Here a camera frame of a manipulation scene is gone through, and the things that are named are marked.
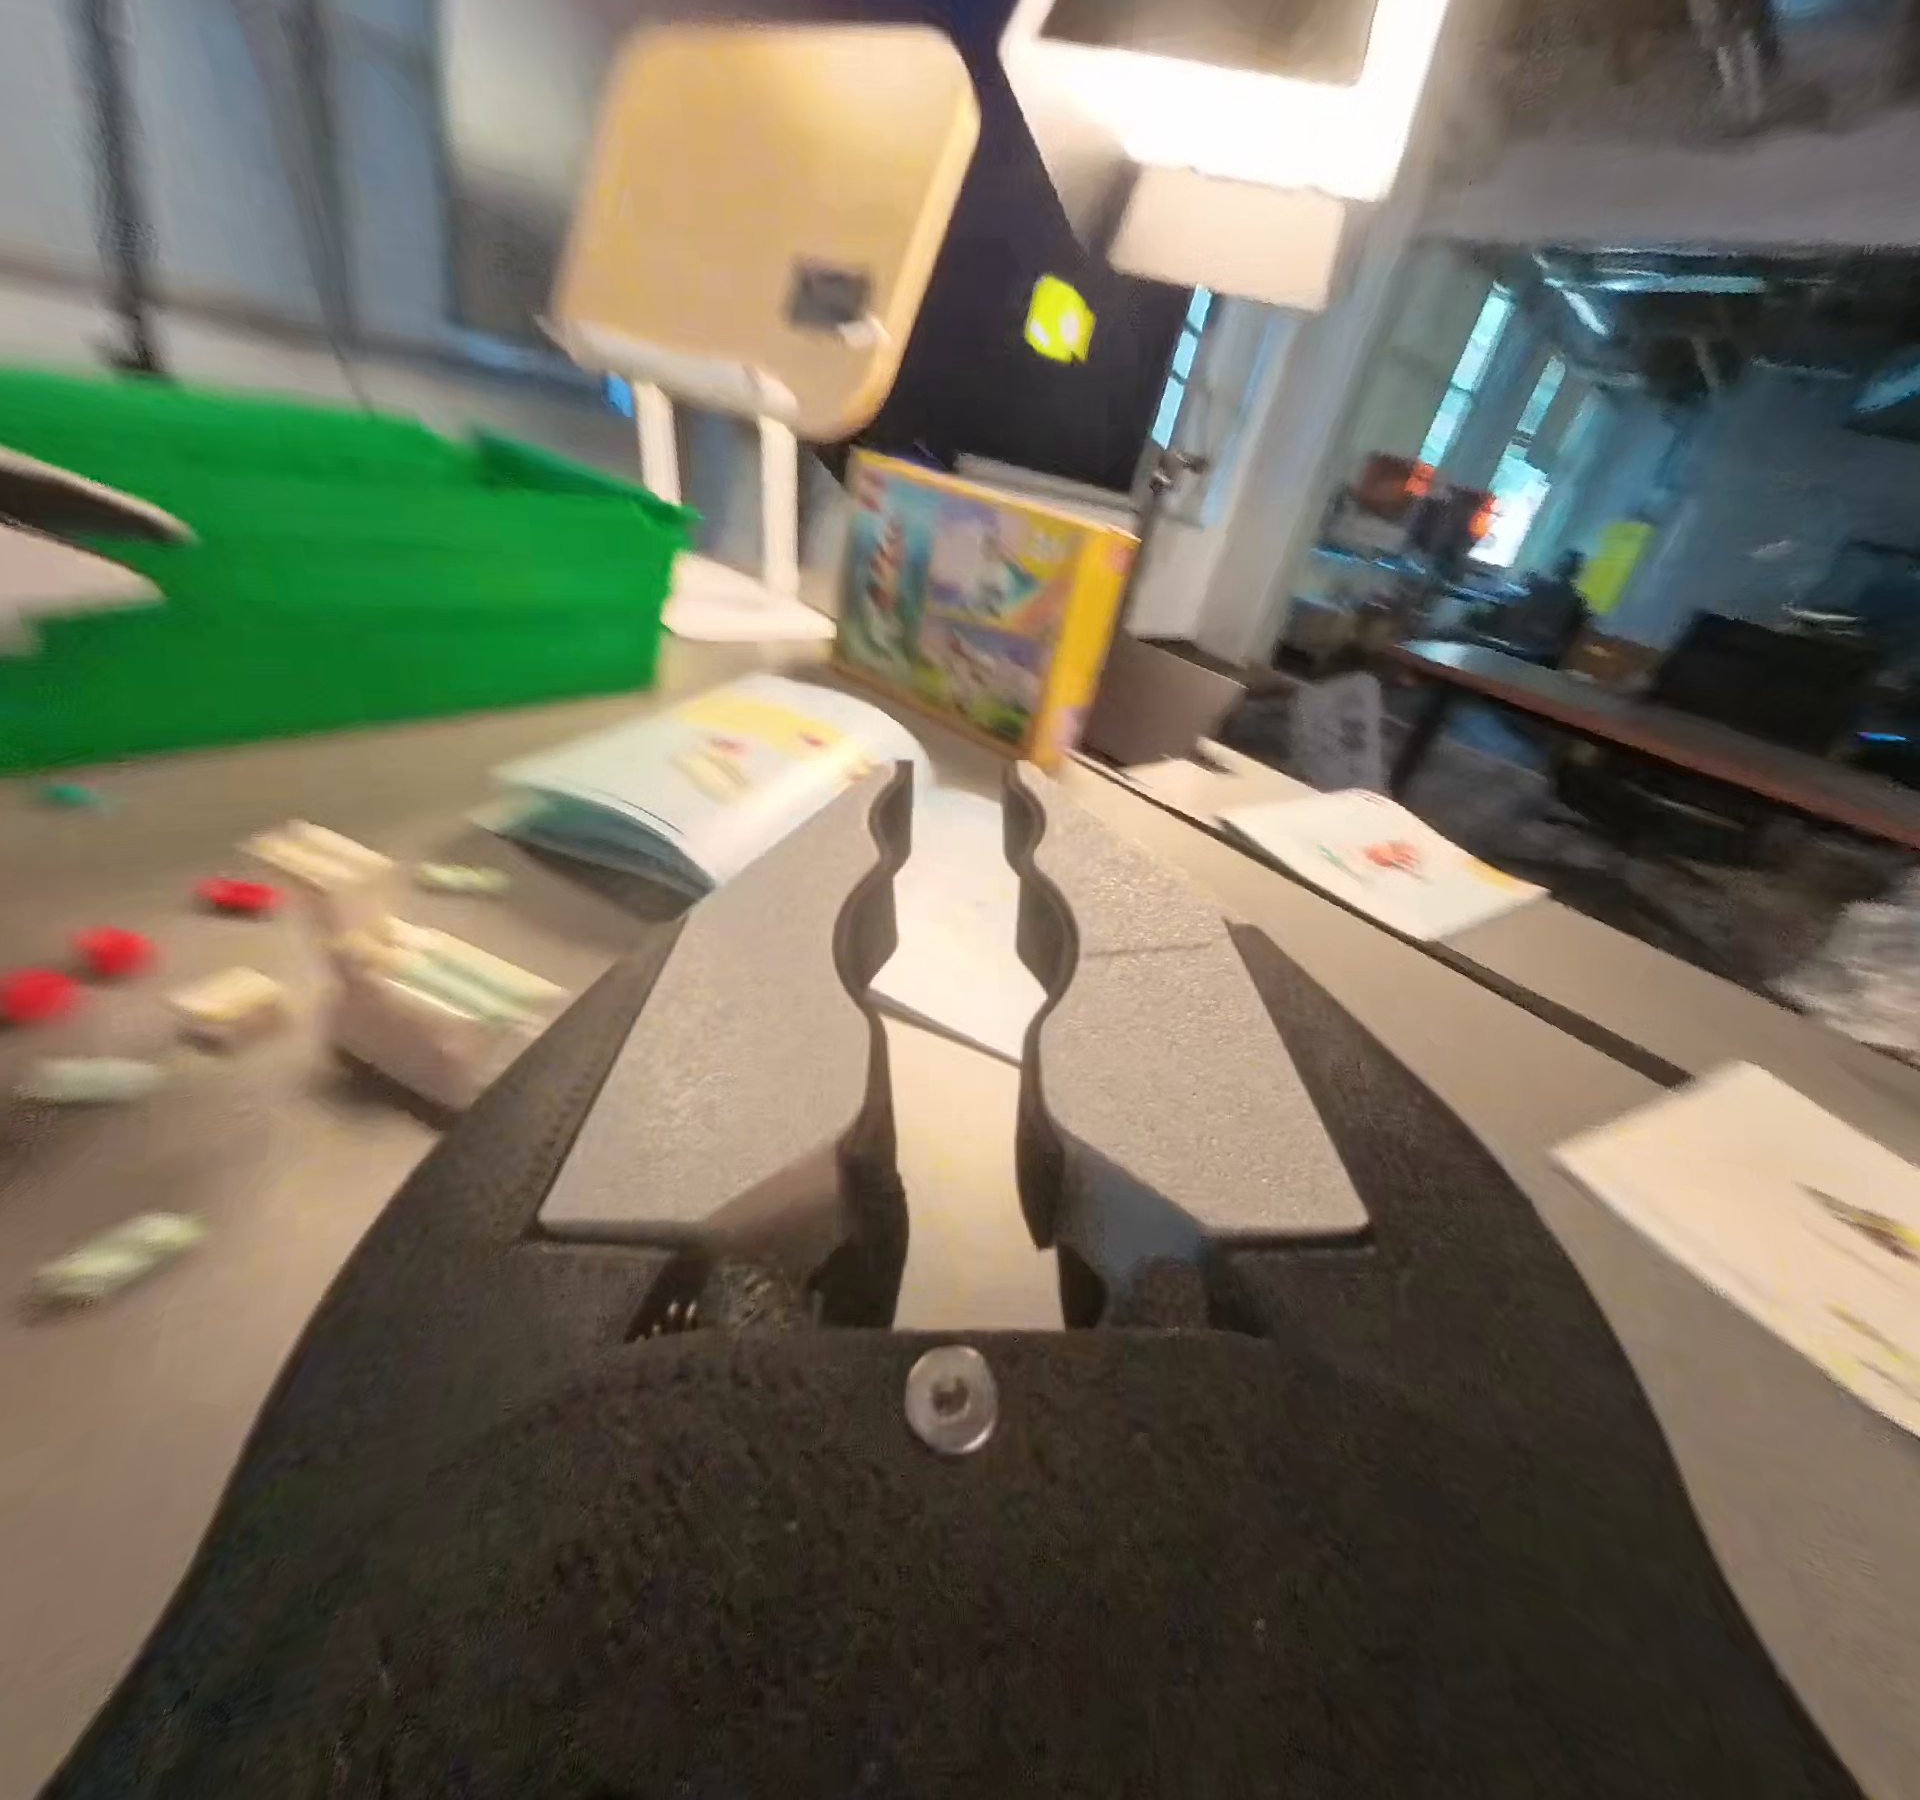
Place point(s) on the pale green lego piece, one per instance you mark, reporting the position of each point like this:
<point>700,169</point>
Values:
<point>113,1260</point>
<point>460,875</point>
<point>90,1080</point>

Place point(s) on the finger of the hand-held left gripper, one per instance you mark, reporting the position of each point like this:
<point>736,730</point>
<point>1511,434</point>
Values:
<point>60,590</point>

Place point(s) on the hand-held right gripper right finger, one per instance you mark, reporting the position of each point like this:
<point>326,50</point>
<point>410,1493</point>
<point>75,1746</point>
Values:
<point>1185,1080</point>

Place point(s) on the white lego assembly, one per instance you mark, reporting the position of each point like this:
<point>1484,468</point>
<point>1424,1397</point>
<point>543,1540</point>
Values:
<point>435,1014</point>

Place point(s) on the dark board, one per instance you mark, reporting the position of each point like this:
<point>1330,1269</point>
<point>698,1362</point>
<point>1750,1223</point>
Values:
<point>1021,421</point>

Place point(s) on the yellow sticker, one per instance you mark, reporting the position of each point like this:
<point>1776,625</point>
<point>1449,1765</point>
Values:
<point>1058,319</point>

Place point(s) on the clear plastic bags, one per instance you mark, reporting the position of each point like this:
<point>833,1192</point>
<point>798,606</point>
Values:
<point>1860,975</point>

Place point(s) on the teal lego piece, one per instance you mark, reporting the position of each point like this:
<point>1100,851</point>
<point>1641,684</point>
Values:
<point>66,795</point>

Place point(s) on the black light stand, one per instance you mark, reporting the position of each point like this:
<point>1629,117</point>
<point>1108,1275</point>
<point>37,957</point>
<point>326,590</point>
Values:
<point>121,151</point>

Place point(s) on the long cream lego piece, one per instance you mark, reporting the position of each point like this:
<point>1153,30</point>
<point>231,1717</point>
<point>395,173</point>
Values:
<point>315,855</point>

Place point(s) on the red lego brick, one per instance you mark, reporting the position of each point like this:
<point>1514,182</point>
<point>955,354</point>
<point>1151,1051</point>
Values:
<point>239,897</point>
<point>114,951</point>
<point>37,999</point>

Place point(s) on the cream lego brick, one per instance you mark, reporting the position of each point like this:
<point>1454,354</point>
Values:
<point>224,1004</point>

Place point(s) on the instruction booklet with red picture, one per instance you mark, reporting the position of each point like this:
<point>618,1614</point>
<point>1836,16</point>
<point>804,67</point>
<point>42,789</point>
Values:
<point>1381,863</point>

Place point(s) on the white instruction booklet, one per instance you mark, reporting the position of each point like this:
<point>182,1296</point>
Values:
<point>1770,1214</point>

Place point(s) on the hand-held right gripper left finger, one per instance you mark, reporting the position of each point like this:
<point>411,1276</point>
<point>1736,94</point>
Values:
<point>719,1064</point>

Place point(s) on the wooden chair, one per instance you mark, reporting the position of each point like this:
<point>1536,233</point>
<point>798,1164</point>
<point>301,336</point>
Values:
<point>750,225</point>

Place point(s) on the green plastic bin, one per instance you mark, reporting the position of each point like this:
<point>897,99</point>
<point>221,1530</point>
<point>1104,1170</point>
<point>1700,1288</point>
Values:
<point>601,495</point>
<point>330,602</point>

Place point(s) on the white studio light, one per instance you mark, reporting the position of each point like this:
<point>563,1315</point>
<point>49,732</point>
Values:
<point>1260,151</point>

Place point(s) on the open instruction booklet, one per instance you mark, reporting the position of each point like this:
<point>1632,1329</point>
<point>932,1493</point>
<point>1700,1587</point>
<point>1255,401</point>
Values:
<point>705,780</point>

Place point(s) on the colourful lego box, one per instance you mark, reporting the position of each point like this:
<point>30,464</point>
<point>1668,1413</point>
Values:
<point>975,602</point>

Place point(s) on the brown wooden table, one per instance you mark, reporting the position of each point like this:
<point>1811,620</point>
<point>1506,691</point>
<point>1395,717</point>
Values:
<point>1650,734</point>

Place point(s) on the grey box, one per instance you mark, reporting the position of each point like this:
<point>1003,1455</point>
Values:
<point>1156,706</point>

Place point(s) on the yellow-green paper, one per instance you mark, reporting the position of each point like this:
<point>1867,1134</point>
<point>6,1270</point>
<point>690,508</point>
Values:
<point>1612,566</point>

